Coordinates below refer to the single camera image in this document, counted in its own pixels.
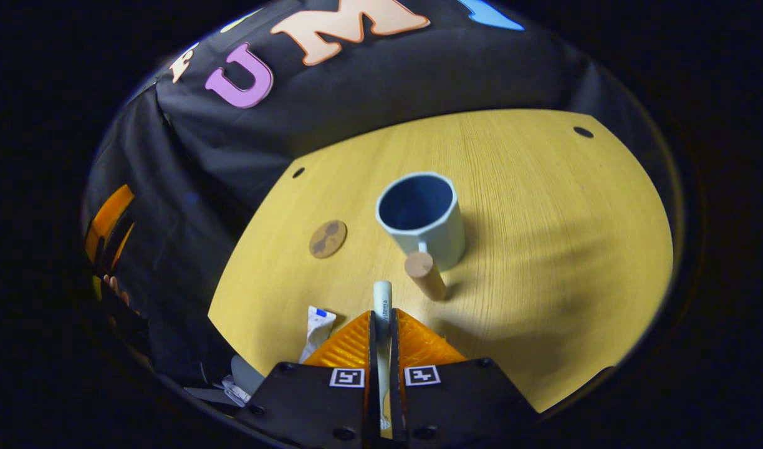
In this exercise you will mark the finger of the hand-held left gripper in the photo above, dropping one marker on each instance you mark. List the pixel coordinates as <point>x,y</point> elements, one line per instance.
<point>110,209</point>
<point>121,246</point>

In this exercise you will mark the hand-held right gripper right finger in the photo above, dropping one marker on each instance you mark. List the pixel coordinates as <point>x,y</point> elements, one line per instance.
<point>394,349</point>

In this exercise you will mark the white toothpaste tube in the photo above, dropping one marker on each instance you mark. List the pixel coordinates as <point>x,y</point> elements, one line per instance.
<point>316,330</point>

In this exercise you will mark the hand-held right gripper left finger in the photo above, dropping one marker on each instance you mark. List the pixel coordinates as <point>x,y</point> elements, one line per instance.
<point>373,349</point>

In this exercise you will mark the black backdrop cloth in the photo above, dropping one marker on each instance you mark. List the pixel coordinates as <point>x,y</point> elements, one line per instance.
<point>388,81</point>

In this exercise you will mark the round brown coaster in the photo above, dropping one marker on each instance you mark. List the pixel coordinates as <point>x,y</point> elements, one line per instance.
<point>327,239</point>

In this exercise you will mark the pale white toothbrush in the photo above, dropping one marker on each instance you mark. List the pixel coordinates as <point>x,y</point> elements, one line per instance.
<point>382,299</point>

